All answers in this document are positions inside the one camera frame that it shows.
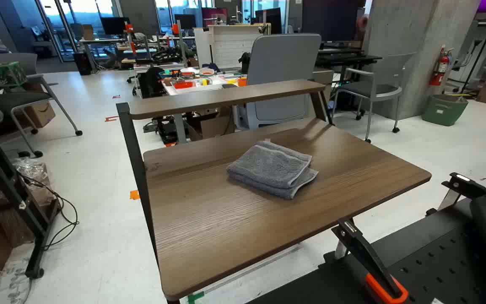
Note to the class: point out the black metal rack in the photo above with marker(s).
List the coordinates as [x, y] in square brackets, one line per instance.
[3, 175]

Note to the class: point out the red fire extinguisher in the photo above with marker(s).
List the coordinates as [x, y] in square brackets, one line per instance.
[438, 67]

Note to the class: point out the dark computer monitor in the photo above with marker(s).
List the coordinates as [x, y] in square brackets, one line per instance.
[113, 26]
[270, 19]

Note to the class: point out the open cardboard box under shelf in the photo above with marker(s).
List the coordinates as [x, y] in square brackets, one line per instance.
[211, 128]

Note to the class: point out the white whiteboard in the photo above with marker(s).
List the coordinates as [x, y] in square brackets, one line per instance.
[228, 45]

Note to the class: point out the black waste bin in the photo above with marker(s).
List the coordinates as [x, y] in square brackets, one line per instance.
[82, 63]

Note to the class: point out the cluttered background table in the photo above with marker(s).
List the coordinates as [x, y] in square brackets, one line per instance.
[219, 97]

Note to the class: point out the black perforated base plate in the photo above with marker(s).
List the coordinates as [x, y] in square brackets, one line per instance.
[438, 264]

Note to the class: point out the green plastic bin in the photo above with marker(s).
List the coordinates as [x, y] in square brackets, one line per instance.
[444, 111]

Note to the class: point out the white table with colourful items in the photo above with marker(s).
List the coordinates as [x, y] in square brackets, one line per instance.
[197, 84]

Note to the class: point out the grey folding side table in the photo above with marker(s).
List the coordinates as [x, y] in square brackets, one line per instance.
[20, 99]

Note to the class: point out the black backpack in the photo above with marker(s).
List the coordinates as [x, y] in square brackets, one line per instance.
[150, 84]

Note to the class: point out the black lever clamp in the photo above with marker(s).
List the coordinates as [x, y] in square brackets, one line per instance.
[464, 185]

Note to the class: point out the black metal desk frame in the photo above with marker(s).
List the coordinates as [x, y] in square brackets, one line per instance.
[133, 153]

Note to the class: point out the small cardboard box under table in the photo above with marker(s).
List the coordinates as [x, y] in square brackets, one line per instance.
[40, 114]

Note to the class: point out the green tape piece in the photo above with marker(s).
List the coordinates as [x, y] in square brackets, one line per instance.
[194, 296]

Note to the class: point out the grey towel cloth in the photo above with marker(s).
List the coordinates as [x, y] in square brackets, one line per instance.
[270, 166]

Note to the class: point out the clear plastic bag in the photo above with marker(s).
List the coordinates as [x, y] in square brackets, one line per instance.
[30, 171]

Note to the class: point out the grey wheeled armchair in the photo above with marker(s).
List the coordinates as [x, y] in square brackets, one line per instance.
[386, 77]

